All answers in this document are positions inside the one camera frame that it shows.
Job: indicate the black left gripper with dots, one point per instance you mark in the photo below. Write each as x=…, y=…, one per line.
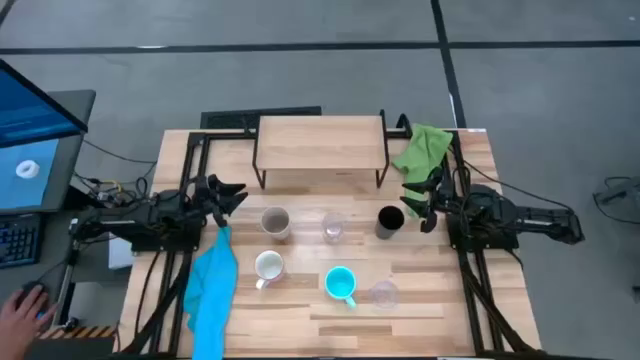
x=207, y=195

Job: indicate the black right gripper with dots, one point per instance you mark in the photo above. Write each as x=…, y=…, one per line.
x=442, y=195

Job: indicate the black cup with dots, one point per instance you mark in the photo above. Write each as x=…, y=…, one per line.
x=390, y=220

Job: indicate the grey white patterned mug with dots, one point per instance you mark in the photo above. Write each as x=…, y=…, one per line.
x=270, y=266

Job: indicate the clear glass tumbler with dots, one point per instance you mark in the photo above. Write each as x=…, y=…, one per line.
x=333, y=226

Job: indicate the clear glass mug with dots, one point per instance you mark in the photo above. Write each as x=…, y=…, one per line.
x=384, y=294

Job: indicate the teal plastic mug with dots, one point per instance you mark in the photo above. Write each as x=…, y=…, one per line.
x=340, y=282

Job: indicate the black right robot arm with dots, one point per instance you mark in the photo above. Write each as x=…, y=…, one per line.
x=500, y=215

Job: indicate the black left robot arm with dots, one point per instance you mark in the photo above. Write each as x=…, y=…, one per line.
x=140, y=220

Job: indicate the wooden shelf with black legs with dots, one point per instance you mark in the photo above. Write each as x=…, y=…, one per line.
x=320, y=142

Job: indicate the green cloth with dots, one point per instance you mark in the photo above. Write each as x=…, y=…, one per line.
x=422, y=150

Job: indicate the blue cloth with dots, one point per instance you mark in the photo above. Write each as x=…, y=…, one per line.
x=212, y=290

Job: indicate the white box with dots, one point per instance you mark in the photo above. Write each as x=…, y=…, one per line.
x=119, y=252

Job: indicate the yellow black hazard strip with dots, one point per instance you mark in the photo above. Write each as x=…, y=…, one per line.
x=80, y=332

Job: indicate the large tilted computer monitor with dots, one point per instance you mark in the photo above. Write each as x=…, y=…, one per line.
x=30, y=110

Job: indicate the black keyboard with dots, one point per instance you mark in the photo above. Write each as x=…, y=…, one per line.
x=17, y=241

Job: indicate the black computer mouse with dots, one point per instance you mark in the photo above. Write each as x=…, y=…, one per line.
x=31, y=290

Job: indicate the person's hand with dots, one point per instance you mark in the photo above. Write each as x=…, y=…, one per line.
x=17, y=325

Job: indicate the black aluminium table frame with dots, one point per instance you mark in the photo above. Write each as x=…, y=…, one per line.
x=197, y=150

